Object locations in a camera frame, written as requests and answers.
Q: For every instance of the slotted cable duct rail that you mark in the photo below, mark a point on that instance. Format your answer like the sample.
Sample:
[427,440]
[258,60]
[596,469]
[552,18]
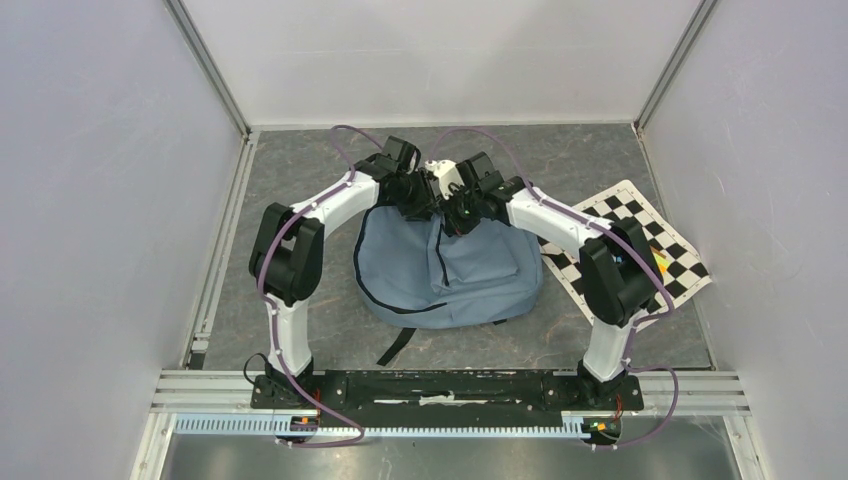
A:
[285,425]

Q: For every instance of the black white checkered mat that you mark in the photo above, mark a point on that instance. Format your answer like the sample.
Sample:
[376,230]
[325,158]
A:
[686,274]

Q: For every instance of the orange green toy blocks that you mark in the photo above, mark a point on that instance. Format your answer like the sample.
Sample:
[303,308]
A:
[661,260]

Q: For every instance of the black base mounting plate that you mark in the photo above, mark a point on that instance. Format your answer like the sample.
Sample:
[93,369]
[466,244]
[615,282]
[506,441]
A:
[443,398]

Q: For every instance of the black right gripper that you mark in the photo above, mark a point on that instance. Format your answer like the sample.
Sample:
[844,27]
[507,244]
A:
[454,226]

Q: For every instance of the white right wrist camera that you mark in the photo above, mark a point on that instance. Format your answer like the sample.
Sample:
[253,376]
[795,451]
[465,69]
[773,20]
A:
[443,178]

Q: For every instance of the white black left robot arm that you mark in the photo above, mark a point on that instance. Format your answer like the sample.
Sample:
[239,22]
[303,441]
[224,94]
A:
[288,253]

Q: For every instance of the blue fabric backpack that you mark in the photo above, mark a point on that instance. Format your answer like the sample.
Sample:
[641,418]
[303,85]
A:
[415,275]

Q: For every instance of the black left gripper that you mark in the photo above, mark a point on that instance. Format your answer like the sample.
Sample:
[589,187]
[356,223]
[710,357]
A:
[426,199]

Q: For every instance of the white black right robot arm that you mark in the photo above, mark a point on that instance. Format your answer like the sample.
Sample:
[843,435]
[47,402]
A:
[618,273]

